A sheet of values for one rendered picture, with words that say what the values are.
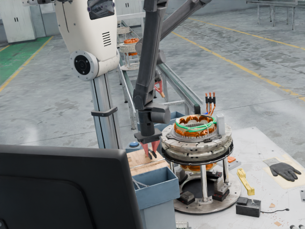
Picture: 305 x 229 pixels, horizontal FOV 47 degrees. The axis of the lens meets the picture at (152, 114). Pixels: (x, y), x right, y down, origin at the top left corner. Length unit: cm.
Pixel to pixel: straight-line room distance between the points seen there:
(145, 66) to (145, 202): 50
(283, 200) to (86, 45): 112
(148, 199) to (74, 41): 79
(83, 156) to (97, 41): 124
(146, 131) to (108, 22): 60
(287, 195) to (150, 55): 91
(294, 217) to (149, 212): 61
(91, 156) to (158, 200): 93
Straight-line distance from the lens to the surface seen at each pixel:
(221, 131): 154
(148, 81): 128
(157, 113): 131
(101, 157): 40
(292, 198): 171
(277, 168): 189
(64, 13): 163
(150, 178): 139
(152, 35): 123
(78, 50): 166
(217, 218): 157
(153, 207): 135
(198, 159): 150
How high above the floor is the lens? 174
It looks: 20 degrees down
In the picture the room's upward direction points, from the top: 7 degrees counter-clockwise
